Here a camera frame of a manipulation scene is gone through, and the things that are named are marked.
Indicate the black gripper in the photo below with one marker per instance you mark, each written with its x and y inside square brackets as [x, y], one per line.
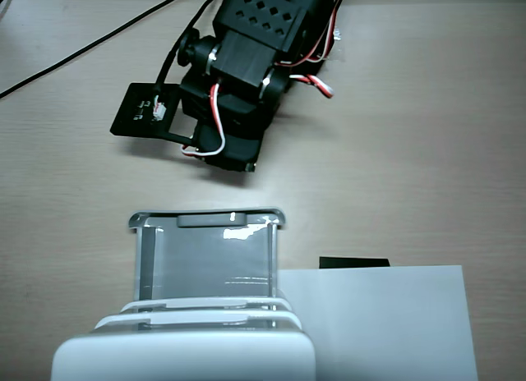
[237, 153]

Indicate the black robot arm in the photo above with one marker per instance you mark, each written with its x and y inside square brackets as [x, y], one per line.
[263, 15]

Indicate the white drawer front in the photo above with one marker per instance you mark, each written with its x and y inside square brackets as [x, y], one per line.
[197, 303]
[197, 318]

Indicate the white drawer cabinet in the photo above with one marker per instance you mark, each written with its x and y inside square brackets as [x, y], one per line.
[181, 356]

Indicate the small black flat object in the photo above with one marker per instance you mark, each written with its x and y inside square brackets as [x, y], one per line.
[353, 262]

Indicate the white paper sheet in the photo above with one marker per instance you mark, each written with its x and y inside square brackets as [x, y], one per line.
[382, 323]

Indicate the black wrist camera mount plate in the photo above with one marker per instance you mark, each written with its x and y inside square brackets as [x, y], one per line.
[133, 106]

